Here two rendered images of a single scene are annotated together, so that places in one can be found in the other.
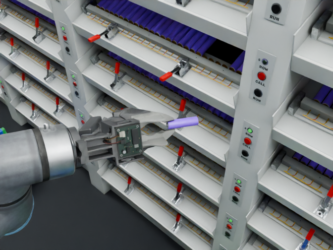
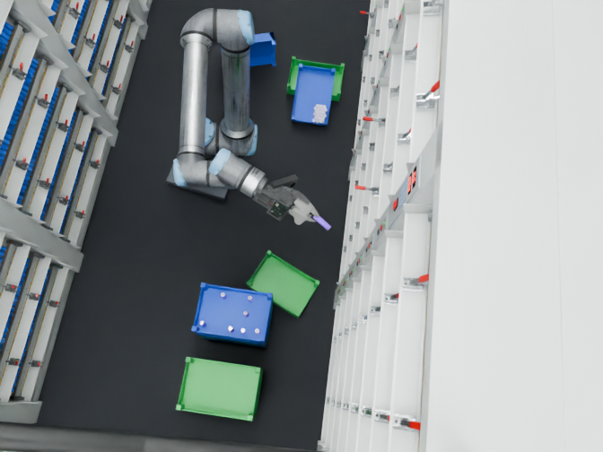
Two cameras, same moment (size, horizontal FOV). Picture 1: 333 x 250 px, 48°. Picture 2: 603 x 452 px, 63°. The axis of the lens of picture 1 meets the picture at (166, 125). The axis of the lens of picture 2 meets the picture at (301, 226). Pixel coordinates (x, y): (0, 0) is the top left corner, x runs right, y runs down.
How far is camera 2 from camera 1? 1.08 m
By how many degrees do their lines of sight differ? 36
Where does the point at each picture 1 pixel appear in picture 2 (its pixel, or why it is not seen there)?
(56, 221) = (305, 166)
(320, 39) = not seen: hidden behind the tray
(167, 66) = (376, 179)
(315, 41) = not seen: hidden behind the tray
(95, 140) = (267, 195)
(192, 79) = (373, 203)
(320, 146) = (363, 301)
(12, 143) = (234, 169)
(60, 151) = (248, 187)
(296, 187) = not seen: hidden behind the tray
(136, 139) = (281, 212)
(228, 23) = (381, 207)
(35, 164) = (235, 183)
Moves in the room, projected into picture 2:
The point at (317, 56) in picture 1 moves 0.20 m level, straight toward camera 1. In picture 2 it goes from (378, 269) to (309, 279)
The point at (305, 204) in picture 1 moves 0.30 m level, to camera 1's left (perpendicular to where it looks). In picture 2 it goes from (354, 315) to (307, 247)
